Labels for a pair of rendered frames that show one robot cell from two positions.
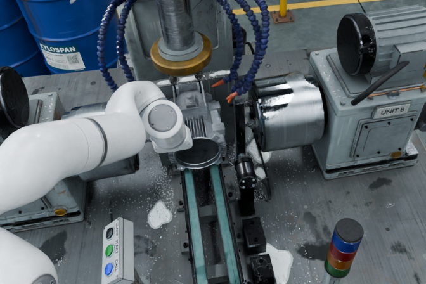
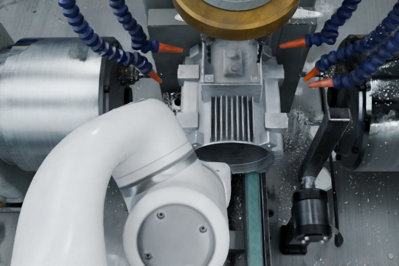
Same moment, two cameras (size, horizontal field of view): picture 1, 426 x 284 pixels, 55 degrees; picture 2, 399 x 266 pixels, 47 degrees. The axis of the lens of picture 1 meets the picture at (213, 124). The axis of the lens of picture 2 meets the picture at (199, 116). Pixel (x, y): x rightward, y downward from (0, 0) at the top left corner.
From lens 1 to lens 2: 59 cm
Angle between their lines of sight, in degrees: 17
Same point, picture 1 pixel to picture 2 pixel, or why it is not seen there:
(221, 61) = not seen: outside the picture
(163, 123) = (176, 257)
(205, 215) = not seen: hidden behind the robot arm
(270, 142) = (366, 166)
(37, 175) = not seen: outside the picture
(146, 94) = (141, 151)
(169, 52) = not seen: outside the picture
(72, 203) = (13, 195)
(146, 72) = not seen: outside the picture
